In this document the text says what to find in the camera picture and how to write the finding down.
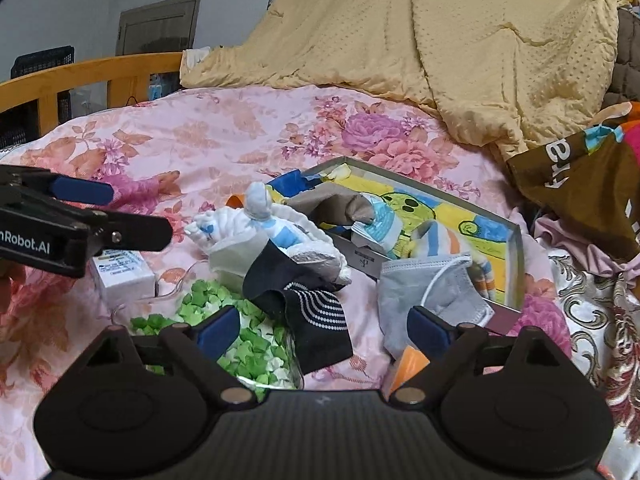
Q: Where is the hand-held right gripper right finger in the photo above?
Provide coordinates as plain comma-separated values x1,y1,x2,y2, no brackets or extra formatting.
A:
389,306,573,406

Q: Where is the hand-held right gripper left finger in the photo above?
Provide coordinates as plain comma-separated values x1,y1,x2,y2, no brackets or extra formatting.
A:
82,305,253,407

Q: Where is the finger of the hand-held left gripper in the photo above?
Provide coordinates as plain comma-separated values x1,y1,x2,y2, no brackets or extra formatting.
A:
35,195,174,253
0,164,116,207

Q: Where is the grey face mask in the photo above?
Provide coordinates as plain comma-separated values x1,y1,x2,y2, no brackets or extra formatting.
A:
376,255,496,361

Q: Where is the white and blue socks bundle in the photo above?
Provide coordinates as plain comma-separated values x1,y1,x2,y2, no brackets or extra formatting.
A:
185,207,351,288

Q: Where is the orange green striped sock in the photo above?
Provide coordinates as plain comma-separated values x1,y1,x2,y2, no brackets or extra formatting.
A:
407,221,498,306

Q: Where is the black sock with white stripes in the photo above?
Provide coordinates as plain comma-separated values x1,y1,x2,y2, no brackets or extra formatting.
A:
242,240,354,376

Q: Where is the light blue face mask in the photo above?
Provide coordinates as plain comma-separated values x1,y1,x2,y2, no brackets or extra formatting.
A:
350,200,401,258

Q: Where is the shallow grey cartoon print box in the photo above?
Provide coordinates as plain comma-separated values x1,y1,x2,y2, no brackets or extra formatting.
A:
300,156,523,336

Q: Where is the tan sock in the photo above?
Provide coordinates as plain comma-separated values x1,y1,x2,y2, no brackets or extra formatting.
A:
287,184,376,233

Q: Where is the blue yellow cloth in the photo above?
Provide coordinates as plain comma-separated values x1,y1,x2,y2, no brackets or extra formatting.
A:
265,169,307,198

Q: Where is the orange carton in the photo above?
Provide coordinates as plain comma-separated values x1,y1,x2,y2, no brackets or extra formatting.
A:
389,345,432,397

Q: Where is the glass jar of green stars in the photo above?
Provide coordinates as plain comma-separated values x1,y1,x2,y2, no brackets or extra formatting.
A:
127,280,304,392

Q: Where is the white medicine box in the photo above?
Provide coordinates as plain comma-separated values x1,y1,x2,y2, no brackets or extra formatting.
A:
91,249,157,307

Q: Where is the black plastic crate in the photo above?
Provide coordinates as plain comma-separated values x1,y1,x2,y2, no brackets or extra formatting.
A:
0,46,76,150

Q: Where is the pink floral bedsheet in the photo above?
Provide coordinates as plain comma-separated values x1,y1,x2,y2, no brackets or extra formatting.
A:
0,85,576,461

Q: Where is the lilac garment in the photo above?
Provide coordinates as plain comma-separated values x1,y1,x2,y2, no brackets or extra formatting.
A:
530,212,640,281

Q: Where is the gold patterned satin sheet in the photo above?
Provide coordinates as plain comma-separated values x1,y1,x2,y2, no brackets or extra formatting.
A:
547,247,640,461

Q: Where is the white cloth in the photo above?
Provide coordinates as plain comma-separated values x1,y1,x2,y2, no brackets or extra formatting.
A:
181,46,213,70

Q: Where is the grey door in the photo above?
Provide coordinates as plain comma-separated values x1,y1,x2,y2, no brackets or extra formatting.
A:
116,0,202,57

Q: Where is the brown multicolour cloth bag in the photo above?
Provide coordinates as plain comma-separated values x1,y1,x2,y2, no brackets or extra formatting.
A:
506,101,640,263

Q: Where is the yellow dotted quilt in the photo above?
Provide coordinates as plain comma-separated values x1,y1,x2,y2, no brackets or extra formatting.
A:
180,0,626,161

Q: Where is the brown quilted jacket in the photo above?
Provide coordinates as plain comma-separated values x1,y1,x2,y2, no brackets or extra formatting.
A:
602,5,640,108

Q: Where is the wooden bed rail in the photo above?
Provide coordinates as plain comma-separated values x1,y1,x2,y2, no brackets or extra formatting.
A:
0,52,183,141

